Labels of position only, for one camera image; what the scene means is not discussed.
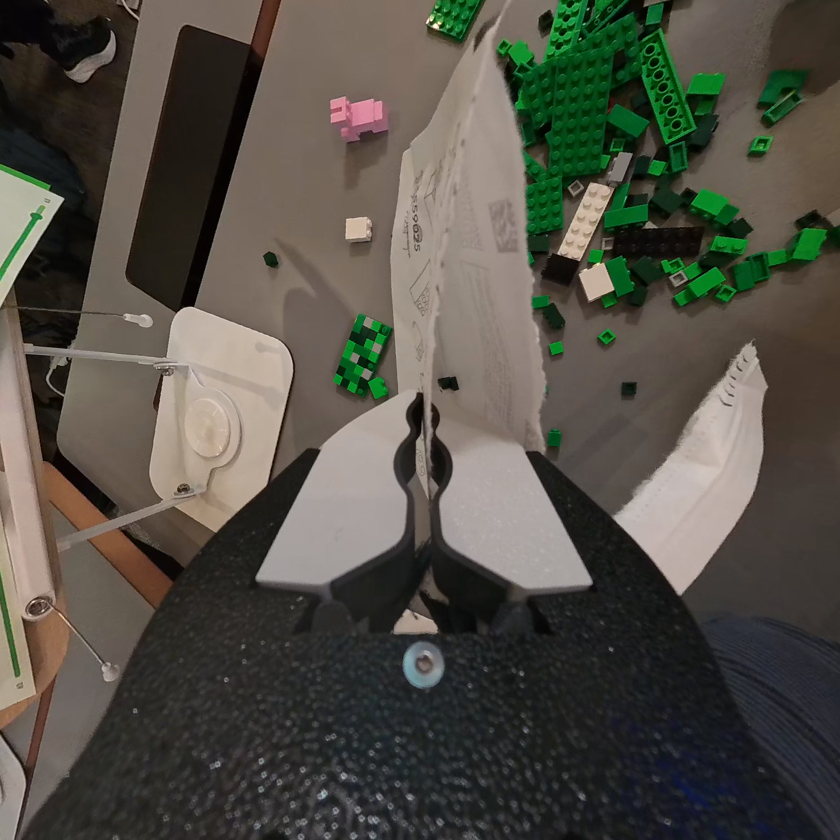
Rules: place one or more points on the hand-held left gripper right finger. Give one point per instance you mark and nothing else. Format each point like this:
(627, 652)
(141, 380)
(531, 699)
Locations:
(505, 525)

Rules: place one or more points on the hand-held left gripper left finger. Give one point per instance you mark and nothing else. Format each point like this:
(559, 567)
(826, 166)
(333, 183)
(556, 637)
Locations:
(341, 525)

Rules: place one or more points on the white printed paper bag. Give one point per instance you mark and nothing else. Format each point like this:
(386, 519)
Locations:
(492, 315)

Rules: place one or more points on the green holed beam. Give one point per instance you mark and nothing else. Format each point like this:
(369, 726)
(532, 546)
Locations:
(666, 85)

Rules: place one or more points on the small bright green brick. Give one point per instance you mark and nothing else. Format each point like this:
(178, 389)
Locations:
(554, 438)
(379, 387)

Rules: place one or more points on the green pixel pattern panel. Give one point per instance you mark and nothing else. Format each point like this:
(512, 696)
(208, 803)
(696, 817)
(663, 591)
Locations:
(361, 348)

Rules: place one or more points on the torn white paper strip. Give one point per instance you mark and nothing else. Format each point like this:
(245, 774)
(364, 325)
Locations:
(709, 472)

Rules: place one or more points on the adjacent wood-edged table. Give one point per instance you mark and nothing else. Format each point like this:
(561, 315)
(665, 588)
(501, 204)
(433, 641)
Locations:
(98, 590)

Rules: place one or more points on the white square toy brick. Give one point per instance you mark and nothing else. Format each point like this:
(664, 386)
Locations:
(359, 229)

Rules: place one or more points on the long white brick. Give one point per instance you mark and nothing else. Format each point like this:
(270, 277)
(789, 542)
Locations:
(584, 220)

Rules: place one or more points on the long black plate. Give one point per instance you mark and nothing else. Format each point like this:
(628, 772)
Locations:
(656, 243)

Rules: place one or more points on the green studded baseplate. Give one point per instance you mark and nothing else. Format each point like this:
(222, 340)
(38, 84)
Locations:
(453, 16)
(577, 111)
(535, 92)
(543, 207)

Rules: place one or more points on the person's dark blue clothing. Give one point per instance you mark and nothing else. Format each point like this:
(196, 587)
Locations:
(787, 722)

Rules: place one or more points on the pink toy brick pig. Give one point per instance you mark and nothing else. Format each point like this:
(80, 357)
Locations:
(361, 115)

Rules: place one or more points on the pile of green toy bricks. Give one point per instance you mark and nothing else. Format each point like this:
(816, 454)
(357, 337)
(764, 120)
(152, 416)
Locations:
(627, 121)

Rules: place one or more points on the open instruction booklet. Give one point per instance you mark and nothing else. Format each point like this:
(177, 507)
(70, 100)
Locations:
(26, 216)

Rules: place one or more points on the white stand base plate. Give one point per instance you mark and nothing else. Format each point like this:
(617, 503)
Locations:
(256, 394)

